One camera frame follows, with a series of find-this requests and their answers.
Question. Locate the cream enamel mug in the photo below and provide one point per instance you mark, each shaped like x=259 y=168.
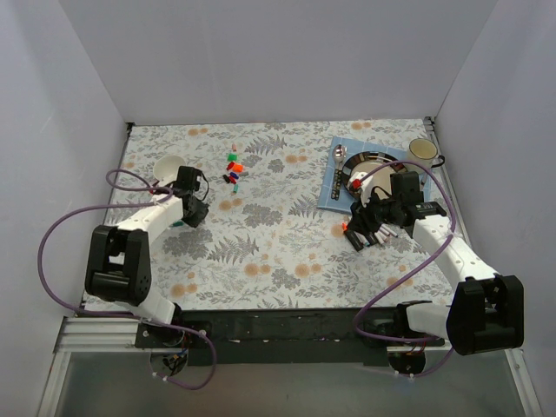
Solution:
x=425 y=153

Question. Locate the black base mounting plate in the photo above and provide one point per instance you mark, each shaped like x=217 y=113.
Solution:
x=276 y=336

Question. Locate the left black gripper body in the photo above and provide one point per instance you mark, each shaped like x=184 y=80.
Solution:
x=196 y=211

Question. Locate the red white mug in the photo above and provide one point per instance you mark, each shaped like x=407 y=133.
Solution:
x=165 y=171

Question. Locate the blue checked placemat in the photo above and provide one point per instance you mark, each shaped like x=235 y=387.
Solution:
x=356 y=151

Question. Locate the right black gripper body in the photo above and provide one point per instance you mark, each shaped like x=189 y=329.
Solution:
x=367 y=215

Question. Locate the aluminium frame rail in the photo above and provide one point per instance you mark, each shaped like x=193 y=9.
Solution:
x=118 y=335

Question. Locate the black orange highlighter body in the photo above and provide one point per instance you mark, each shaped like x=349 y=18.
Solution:
x=352 y=237

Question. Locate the dark rimmed cream plate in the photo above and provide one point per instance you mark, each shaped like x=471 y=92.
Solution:
x=366 y=161

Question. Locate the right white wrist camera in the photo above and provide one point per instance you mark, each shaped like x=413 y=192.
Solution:
x=361 y=185

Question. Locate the floral tablecloth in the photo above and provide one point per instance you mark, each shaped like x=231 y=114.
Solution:
x=269 y=246

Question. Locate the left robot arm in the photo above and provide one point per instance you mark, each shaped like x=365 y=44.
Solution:
x=119 y=260

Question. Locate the metal spoon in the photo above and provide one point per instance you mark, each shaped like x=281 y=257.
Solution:
x=339 y=155

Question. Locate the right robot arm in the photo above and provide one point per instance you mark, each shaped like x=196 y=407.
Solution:
x=487 y=309

